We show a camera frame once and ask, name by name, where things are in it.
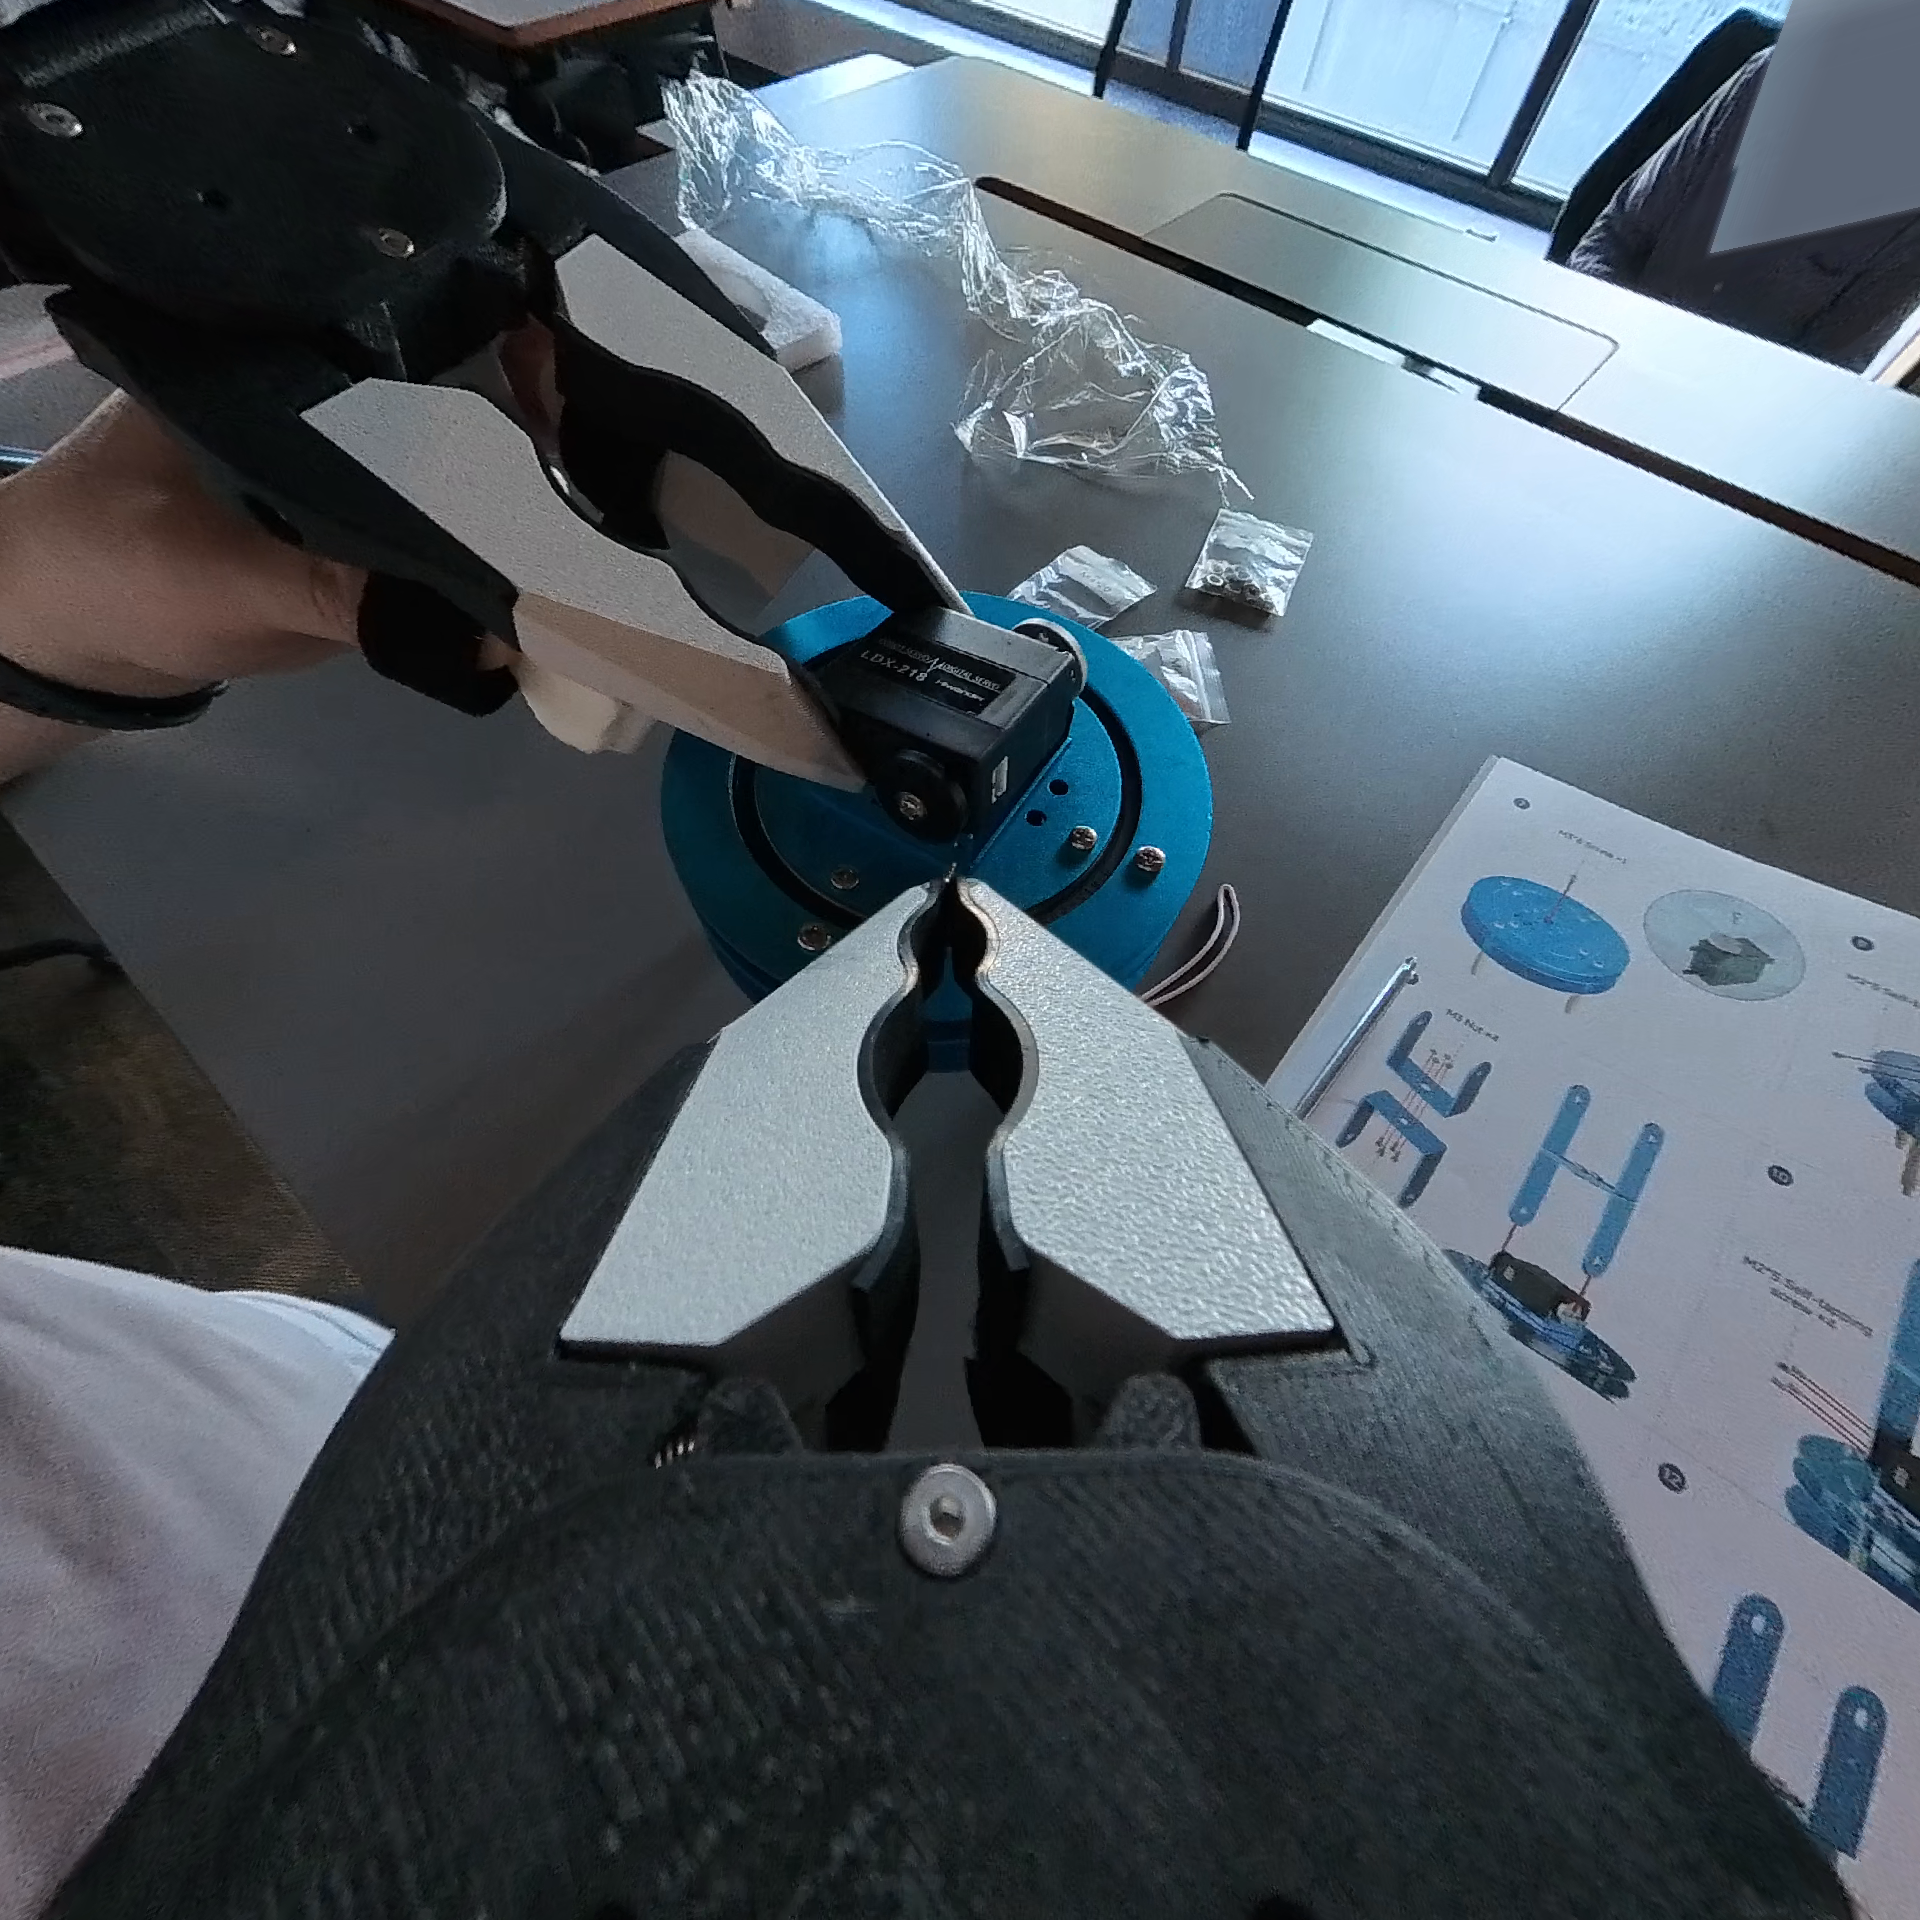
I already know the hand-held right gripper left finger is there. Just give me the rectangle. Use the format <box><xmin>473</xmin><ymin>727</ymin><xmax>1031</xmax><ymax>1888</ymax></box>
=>
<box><xmin>556</xmin><ymin>880</ymin><xmax>964</xmax><ymax>1365</ymax></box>

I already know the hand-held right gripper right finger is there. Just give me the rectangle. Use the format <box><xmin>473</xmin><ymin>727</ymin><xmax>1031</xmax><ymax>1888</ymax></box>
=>
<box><xmin>957</xmin><ymin>874</ymin><xmax>1340</xmax><ymax>1409</ymax></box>

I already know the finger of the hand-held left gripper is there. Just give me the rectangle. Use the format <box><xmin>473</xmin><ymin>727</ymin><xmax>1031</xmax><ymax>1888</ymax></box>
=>
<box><xmin>544</xmin><ymin>232</ymin><xmax>980</xmax><ymax>620</ymax></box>
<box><xmin>305</xmin><ymin>376</ymin><xmax>874</xmax><ymax>795</ymax></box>

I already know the black servo motor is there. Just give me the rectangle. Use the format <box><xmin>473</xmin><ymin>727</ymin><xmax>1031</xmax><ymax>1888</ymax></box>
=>
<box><xmin>810</xmin><ymin>604</ymin><xmax>1087</xmax><ymax>836</ymax></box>

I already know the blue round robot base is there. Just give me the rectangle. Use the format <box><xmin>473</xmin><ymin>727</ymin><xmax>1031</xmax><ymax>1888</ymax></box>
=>
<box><xmin>661</xmin><ymin>591</ymin><xmax>1216</xmax><ymax>1076</ymax></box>

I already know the dark grey desk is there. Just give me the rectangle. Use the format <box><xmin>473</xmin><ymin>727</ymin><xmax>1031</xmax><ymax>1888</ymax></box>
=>
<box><xmin>0</xmin><ymin>53</ymin><xmax>1920</xmax><ymax>1321</ymax></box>

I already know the person's left hand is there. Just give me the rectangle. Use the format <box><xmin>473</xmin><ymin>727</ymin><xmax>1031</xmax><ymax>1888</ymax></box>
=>
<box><xmin>0</xmin><ymin>391</ymin><xmax>378</xmax><ymax>689</ymax></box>

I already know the white foam piece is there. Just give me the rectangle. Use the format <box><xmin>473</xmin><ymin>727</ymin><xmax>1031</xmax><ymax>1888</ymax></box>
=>
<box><xmin>675</xmin><ymin>225</ymin><xmax>843</xmax><ymax>372</ymax></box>

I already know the crumpled clear plastic wrap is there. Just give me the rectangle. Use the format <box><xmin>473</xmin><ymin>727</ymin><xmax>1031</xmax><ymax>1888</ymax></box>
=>
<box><xmin>661</xmin><ymin>71</ymin><xmax>1257</xmax><ymax>501</ymax></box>

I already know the plastic bag of few screws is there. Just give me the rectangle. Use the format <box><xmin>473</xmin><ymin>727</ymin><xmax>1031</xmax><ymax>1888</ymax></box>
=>
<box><xmin>1009</xmin><ymin>547</ymin><xmax>1160</xmax><ymax>632</ymax></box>

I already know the black wristband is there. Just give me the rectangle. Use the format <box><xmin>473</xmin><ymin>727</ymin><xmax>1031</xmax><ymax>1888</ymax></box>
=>
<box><xmin>0</xmin><ymin>651</ymin><xmax>231</xmax><ymax>736</ymax></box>

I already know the printed assembly instruction manual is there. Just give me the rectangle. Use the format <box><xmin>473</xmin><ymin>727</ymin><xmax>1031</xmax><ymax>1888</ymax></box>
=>
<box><xmin>1267</xmin><ymin>754</ymin><xmax>1920</xmax><ymax>1920</ymax></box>

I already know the plastic bag of small nuts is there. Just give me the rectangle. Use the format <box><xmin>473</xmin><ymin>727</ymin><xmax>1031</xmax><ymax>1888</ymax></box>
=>
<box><xmin>1117</xmin><ymin>632</ymin><xmax>1232</xmax><ymax>732</ymax></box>

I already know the plastic bag of large screws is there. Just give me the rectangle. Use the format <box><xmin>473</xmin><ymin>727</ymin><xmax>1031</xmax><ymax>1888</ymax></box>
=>
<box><xmin>1184</xmin><ymin>507</ymin><xmax>1317</xmax><ymax>616</ymax></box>

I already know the red white black servo cable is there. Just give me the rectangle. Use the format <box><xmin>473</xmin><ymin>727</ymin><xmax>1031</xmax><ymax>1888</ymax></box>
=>
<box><xmin>1136</xmin><ymin>883</ymin><xmax>1248</xmax><ymax>1010</ymax></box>

